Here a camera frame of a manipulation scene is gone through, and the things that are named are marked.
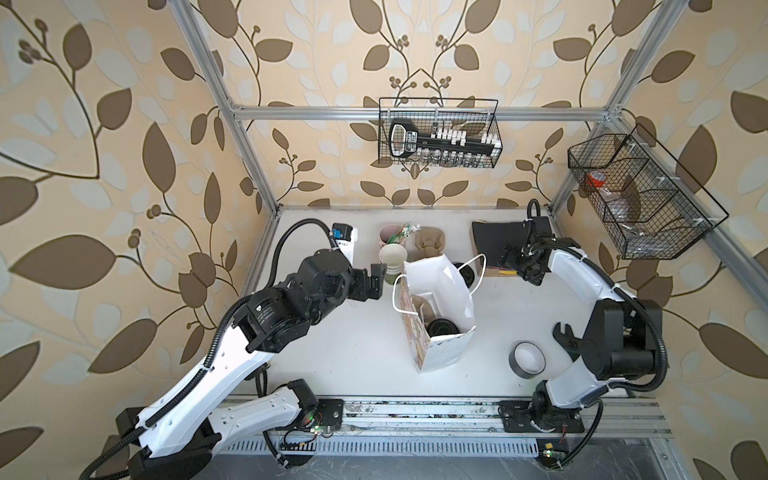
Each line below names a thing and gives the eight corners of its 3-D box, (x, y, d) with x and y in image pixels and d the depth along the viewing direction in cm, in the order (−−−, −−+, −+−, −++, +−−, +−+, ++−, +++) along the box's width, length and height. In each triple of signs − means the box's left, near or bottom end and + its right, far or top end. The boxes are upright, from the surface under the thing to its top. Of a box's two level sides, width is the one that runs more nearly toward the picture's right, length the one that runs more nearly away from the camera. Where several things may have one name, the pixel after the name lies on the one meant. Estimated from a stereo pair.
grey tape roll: (512, 378, 82) (517, 374, 78) (505, 346, 87) (509, 341, 84) (544, 378, 82) (550, 374, 78) (534, 346, 87) (540, 341, 84)
